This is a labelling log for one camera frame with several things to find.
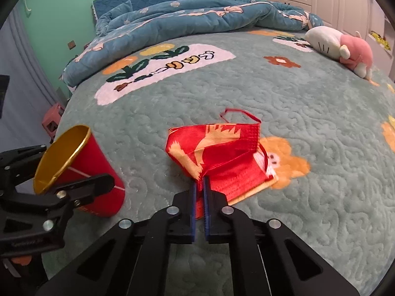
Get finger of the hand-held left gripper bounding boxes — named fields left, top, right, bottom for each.
left=43, top=174, right=115, bottom=238
left=0, top=145, right=47, bottom=188

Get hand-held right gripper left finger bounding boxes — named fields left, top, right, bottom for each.
left=35, top=183, right=198, bottom=296

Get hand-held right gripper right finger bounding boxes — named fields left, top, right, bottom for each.
left=204, top=176, right=361, bottom=296

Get red paper cup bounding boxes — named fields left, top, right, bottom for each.
left=33, top=125, right=125, bottom=218

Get red face mask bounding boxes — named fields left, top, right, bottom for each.
left=165, top=108, right=278, bottom=219

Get pink stool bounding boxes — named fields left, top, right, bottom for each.
left=41, top=103, right=65, bottom=145

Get grey curtain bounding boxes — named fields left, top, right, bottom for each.
left=0, top=6, right=67, bottom=153

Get green printed blanket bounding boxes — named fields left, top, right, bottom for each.
left=40, top=28, right=395, bottom=296

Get blue floral quilt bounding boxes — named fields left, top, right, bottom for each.
left=62, top=0, right=324, bottom=87

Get pink and white plush toy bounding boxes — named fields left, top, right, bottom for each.
left=304, top=25, right=374, bottom=79

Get yellow items on shelf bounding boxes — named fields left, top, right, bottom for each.
left=370, top=31, right=392, bottom=50

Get white shelf cabinet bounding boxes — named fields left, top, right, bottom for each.
left=367, top=0, right=395, bottom=56

